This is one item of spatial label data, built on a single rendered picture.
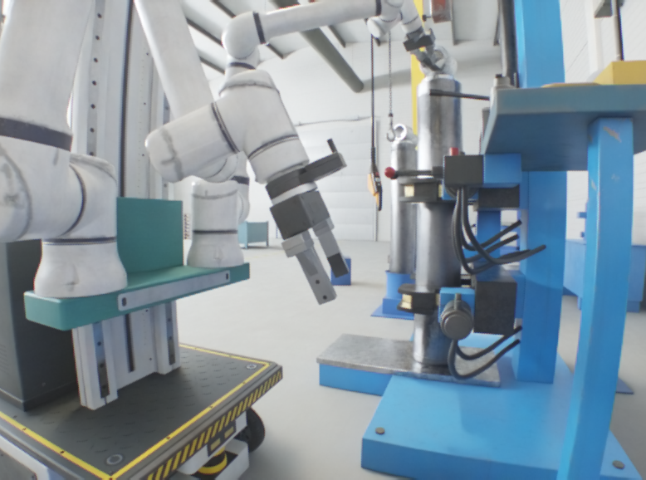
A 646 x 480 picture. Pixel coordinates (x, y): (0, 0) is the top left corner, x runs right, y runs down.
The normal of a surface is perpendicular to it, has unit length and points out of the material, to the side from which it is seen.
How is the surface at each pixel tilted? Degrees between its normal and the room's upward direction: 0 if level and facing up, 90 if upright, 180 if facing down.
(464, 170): 90
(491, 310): 90
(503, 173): 90
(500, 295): 90
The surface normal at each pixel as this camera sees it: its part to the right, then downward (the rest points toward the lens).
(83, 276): 0.57, -0.33
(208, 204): -0.01, 0.05
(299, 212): -0.18, 0.18
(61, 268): 0.18, -0.31
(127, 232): 0.94, 0.03
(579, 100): -0.36, 0.05
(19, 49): 0.29, 0.10
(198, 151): 0.33, 0.66
